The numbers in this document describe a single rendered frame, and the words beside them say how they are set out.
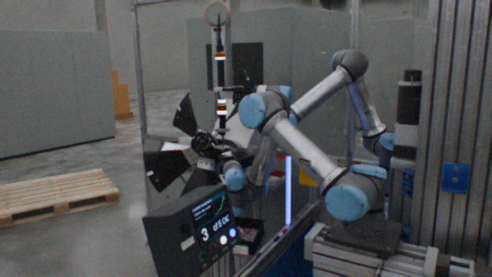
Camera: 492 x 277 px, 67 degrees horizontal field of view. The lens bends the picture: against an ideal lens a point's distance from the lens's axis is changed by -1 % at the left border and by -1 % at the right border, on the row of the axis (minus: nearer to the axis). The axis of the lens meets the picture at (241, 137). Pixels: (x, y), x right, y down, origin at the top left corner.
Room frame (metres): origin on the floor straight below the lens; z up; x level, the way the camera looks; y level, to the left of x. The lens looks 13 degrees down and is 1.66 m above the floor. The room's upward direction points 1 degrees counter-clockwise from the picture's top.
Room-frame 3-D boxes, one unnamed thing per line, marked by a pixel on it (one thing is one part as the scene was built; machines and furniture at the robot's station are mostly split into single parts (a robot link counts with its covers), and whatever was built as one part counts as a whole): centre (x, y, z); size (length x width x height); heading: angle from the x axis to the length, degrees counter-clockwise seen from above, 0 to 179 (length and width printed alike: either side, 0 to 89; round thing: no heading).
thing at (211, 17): (2.50, 0.14, 1.88); 0.16 x 0.07 x 0.16; 94
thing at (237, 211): (1.39, 0.02, 1.08); 0.11 x 0.08 x 0.11; 142
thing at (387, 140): (1.62, -0.68, 1.20); 0.13 x 0.12 x 0.14; 7
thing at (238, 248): (1.54, 0.01, 0.85); 0.22 x 0.17 x 0.07; 164
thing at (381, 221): (1.19, -0.42, 1.09); 0.15 x 0.15 x 0.10
